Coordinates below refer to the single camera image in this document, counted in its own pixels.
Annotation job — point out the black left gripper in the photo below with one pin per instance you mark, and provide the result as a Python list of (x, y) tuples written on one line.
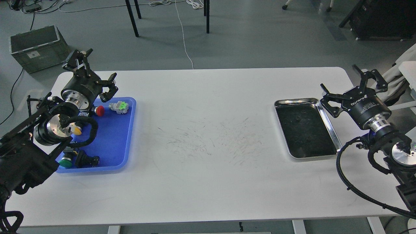
[(85, 86)]

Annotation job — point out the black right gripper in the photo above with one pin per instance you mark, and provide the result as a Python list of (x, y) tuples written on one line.
[(364, 105)]

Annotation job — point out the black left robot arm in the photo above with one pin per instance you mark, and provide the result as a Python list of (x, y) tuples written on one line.
[(29, 151)]

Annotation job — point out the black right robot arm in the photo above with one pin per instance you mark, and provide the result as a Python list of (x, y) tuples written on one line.
[(389, 150)]

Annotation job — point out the white cloth on chair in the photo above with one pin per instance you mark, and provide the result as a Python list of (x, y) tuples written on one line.
[(397, 84)]

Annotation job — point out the grey plastic crate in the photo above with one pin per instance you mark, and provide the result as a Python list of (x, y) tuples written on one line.
[(39, 49)]

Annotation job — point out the silver metal tray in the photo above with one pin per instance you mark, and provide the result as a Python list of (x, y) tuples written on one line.
[(309, 134)]

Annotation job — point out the blue plastic tray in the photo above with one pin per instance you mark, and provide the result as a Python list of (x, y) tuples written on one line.
[(112, 143)]

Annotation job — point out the black equipment case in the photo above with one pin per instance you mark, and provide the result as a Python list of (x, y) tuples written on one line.
[(382, 19)]

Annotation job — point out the red push button switch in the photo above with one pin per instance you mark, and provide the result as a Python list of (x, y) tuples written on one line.
[(93, 111)]

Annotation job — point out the grey switch with green cap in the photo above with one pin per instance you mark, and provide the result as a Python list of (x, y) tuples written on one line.
[(119, 107)]

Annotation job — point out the yellow push button switch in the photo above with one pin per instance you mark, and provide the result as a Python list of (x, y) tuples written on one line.
[(76, 130)]

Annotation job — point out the green push button switch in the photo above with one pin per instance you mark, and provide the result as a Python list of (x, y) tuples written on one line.
[(68, 159)]

